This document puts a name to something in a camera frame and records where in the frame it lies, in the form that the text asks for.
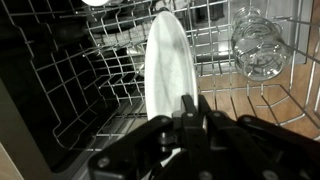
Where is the wire dishwasher rack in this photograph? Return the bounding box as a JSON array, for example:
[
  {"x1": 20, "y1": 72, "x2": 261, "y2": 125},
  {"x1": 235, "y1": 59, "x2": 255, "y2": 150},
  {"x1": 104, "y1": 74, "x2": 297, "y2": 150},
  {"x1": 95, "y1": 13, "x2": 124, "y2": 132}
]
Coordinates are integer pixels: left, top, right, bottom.
[{"x1": 0, "y1": 0, "x2": 320, "y2": 158}]

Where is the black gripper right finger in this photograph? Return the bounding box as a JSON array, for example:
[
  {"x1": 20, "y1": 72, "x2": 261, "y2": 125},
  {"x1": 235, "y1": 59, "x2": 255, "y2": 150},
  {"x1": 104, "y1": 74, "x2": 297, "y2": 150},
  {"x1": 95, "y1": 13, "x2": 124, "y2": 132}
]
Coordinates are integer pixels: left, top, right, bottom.
[{"x1": 198, "y1": 94, "x2": 320, "y2": 180}]

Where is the white round plate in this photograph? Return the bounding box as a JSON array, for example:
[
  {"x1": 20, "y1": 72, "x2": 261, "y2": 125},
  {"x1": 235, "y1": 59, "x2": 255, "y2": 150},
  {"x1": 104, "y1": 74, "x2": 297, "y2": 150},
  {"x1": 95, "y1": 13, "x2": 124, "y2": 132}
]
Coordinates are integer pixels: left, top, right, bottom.
[{"x1": 143, "y1": 10, "x2": 200, "y2": 168}]

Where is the clear glass jar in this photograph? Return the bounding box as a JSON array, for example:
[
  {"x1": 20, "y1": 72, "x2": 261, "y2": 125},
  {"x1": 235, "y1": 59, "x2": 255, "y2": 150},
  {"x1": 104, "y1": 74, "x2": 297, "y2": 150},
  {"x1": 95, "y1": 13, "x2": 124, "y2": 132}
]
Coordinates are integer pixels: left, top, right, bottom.
[{"x1": 230, "y1": 5, "x2": 292, "y2": 83}]

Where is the white mug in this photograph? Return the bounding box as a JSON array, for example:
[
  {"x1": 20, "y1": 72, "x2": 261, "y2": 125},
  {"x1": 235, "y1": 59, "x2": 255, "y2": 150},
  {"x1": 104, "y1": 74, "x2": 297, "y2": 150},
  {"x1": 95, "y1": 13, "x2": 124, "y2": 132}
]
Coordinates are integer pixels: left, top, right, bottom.
[{"x1": 80, "y1": 0, "x2": 111, "y2": 7}]

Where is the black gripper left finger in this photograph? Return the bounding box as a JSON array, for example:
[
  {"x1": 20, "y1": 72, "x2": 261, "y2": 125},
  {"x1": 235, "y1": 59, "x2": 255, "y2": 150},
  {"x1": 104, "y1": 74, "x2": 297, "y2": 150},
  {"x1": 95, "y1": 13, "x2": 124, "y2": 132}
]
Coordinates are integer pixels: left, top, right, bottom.
[{"x1": 88, "y1": 94, "x2": 214, "y2": 180}]

